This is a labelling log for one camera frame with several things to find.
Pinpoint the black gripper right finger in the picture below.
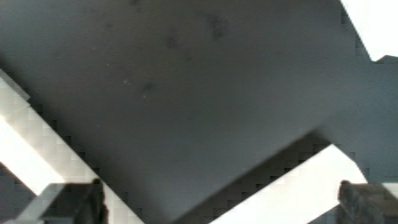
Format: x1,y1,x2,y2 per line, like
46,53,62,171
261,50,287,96
335,181,398,224

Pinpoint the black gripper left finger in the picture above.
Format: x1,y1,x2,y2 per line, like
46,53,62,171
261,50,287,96
40,179,108,224

